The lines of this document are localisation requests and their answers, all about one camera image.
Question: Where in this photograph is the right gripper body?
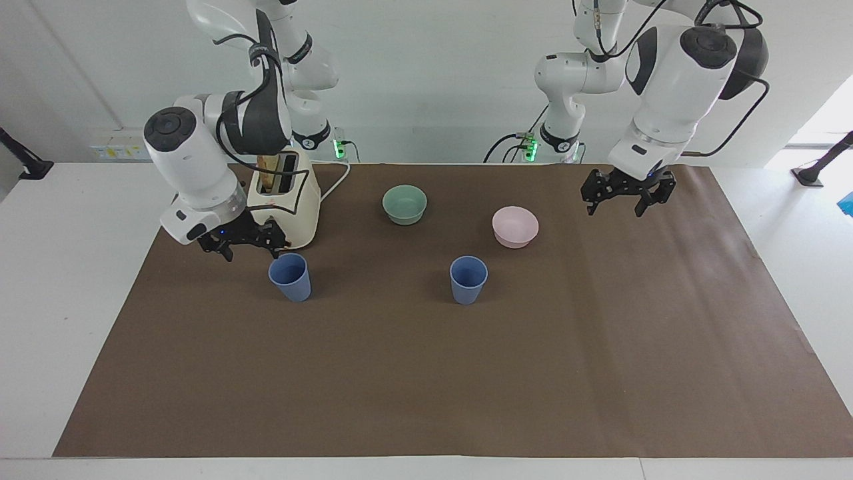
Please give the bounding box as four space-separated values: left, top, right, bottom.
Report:
202 211 273 251

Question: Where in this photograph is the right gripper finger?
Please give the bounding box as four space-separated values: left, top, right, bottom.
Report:
197 235 235 263
257 221 291 261

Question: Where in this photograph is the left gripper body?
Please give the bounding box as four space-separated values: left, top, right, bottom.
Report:
608 167 671 195

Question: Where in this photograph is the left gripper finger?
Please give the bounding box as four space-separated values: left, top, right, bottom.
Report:
634 175 678 219
580 169 624 216

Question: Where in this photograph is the cream toaster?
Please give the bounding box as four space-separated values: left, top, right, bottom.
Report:
246 149 322 251

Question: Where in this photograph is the blue cup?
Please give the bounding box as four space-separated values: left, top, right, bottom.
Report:
268 253 312 303
449 256 489 306

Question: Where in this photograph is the slice of toast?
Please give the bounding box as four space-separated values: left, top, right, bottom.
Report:
259 155 281 195

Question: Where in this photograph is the pink bowl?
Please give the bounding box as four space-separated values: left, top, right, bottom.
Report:
492 206 540 250

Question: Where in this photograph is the green bowl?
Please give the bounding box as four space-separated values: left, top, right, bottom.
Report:
382 185 428 226

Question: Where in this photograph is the black stand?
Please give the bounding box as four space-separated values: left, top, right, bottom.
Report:
0 127 55 181
790 131 853 188

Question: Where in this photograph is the white power cable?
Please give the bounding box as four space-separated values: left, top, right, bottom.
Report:
312 159 351 202

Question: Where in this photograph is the black cable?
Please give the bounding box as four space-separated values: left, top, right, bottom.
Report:
484 103 551 165
212 32 311 195
680 0 772 159

